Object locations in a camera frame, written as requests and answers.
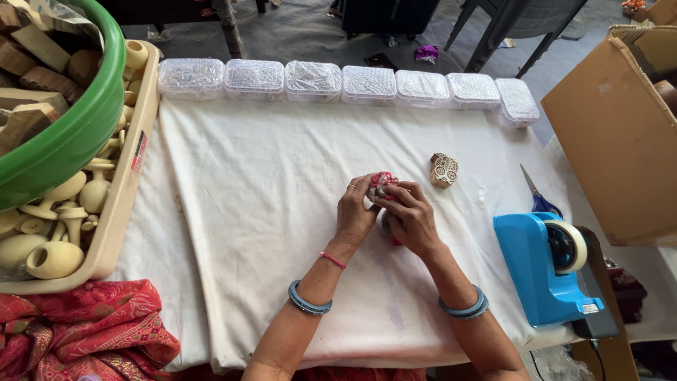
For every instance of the brown cardboard box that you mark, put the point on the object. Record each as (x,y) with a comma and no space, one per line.
(608,148)

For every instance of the black metal chair frame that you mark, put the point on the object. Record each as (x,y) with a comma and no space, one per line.
(497,31)

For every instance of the blue bangles on left wrist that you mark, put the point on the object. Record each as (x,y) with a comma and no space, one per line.
(307,305)

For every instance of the person's left hand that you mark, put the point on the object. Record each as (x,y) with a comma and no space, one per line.
(352,214)

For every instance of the green plastic tub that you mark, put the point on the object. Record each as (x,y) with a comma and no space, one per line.
(79,132)

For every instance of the heap of brown wooden blocks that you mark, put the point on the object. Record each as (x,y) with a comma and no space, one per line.
(31,69)

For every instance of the person's right hand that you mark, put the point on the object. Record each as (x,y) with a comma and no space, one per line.
(415,222)

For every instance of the dark grey box device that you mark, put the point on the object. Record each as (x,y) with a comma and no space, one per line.
(600,317)

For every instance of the heap of pale wooden knobs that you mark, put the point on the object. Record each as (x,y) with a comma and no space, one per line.
(58,254)

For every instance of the blue bangles on right wrist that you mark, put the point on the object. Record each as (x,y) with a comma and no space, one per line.
(465,311)

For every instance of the purple foil wrapper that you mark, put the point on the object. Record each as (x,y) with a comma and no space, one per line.
(426,53)

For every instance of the row of clear plastic boxes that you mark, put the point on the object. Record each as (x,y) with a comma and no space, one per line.
(312,80)

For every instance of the clear tape roll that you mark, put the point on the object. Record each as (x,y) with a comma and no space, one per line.
(576,241)

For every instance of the red patterned fabric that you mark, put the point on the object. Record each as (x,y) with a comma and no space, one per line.
(79,328)

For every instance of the clear plastic wrap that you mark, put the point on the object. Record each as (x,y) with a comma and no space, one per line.
(560,365)

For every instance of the white table cloth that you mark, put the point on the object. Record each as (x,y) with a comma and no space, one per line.
(254,211)

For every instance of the blue tape dispenser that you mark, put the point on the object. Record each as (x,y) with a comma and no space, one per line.
(529,264)

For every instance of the carved wooden printing block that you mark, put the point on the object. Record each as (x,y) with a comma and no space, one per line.
(444,170)

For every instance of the pink printed cloth bundle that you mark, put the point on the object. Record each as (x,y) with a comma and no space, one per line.
(384,180)

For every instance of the wrapped wooden pole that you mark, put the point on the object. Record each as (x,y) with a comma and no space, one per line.
(230,26)

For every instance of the blue bangles on wrist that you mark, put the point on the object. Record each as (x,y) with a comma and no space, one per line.
(307,305)
(465,311)

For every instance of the person's left fingers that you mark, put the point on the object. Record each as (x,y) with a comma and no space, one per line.
(358,188)

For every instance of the maroon cloth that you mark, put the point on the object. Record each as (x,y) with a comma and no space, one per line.
(627,291)

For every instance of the person's right fingers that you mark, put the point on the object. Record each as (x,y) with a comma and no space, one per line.
(397,194)

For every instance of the dark foil wrapper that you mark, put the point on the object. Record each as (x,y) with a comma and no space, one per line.
(381,61)

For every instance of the black cabinet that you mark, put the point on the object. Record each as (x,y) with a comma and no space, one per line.
(389,16)

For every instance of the beige plastic crate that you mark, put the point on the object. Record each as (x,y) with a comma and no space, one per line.
(124,211)

